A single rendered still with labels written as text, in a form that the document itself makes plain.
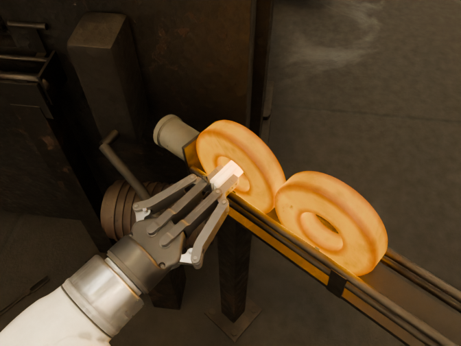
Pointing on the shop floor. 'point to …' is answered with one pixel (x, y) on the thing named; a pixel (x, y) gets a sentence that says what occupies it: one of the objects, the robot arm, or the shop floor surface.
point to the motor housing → (118, 205)
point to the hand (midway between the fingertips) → (230, 172)
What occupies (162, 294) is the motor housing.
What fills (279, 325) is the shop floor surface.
